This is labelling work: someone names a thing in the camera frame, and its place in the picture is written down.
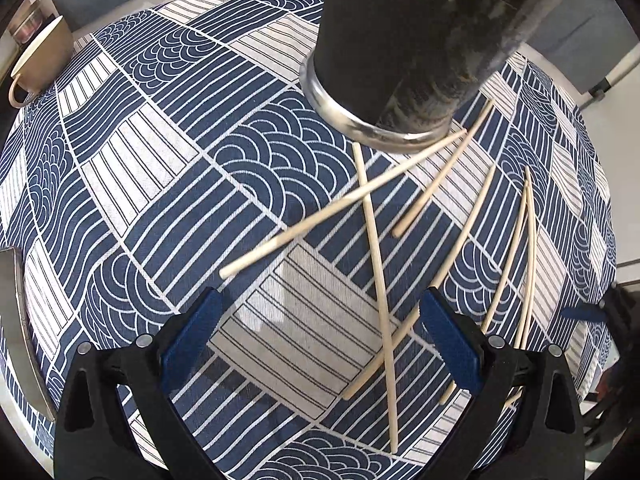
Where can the shiny steel object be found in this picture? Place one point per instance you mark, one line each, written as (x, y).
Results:
(30, 340)

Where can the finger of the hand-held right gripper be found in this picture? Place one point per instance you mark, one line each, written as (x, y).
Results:
(582, 312)

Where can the black cylindrical chopstick holder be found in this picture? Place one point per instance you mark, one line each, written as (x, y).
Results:
(380, 35)

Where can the beige cup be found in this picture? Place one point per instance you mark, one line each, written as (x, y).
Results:
(47, 55)

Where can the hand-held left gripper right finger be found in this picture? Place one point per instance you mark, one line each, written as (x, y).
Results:
(452, 340)

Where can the blue white patterned tablecloth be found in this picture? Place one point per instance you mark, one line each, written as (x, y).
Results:
(150, 160)

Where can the glass jar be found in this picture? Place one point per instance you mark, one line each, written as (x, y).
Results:
(30, 20)

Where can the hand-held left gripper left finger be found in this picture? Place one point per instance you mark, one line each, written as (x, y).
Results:
(192, 340)

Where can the wooden chopstick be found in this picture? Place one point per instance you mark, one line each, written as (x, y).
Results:
(375, 270)
(527, 280)
(536, 250)
(465, 230)
(345, 202)
(505, 270)

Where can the white stand pole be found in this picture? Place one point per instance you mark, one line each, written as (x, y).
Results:
(617, 74)

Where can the wooden utensils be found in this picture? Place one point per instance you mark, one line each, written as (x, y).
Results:
(440, 180)

